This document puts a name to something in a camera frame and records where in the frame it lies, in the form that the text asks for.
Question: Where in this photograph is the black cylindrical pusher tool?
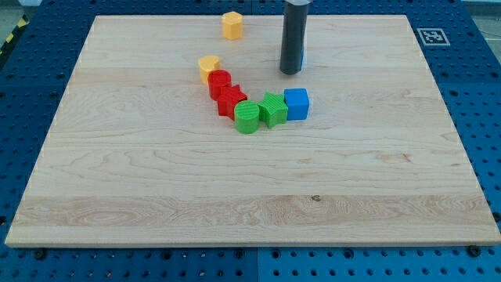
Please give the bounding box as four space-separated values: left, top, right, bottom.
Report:
279 0 309 75

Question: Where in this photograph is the blue triangle block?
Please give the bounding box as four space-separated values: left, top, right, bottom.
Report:
300 46 305 71

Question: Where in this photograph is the green star block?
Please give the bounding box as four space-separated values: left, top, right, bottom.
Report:
258 92 288 128

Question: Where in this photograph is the red star block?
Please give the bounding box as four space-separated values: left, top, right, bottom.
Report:
217 85 248 121

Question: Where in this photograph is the yellow hexagon block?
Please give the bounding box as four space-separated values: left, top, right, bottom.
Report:
222 11 243 40

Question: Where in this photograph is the blue cube block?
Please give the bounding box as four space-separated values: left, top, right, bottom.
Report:
284 88 310 121

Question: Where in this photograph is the red cylinder block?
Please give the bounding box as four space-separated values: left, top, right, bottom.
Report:
207 69 232 101

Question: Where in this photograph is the yellow heart block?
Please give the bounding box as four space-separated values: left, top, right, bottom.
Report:
198 55 221 85

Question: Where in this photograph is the green cylinder block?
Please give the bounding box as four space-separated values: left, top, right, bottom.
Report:
234 100 260 134

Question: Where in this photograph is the white fiducial marker tag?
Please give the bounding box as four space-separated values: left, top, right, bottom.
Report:
417 27 450 46

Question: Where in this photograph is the wooden board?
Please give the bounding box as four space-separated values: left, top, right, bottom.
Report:
5 15 500 248

